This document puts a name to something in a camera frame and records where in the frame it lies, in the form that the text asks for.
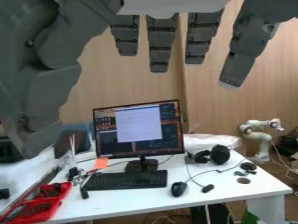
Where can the small white jointed device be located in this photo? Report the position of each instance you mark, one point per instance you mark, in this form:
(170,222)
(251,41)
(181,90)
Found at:
(260,136)

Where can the red tray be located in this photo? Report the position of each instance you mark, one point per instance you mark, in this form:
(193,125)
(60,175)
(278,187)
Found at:
(26,211)
(50,191)

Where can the black mouse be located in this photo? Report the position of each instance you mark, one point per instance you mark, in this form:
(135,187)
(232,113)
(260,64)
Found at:
(178,189)

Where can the black round disc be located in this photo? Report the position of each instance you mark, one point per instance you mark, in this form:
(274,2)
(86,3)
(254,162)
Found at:
(247,165)

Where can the black headphones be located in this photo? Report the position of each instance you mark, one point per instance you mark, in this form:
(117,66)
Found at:
(219,154)

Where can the white desk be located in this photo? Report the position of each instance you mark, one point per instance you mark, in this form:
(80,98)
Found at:
(146,201)

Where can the orange sticky note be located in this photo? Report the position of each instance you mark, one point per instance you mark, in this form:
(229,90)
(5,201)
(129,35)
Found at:
(101,163)

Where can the small black block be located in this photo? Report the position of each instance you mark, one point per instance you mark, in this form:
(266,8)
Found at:
(83,193)

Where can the black monitor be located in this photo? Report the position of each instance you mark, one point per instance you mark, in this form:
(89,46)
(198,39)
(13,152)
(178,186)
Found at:
(138,128)

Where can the small black oval device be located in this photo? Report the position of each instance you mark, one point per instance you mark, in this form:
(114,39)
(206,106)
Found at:
(207,188)

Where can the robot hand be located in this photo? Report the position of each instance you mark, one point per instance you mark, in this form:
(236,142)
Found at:
(40,66)

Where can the white plastic bag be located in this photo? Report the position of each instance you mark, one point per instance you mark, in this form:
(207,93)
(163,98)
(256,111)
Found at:
(207,140)

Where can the black keyboard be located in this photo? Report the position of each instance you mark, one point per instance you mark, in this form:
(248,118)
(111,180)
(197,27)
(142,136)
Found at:
(125,180)

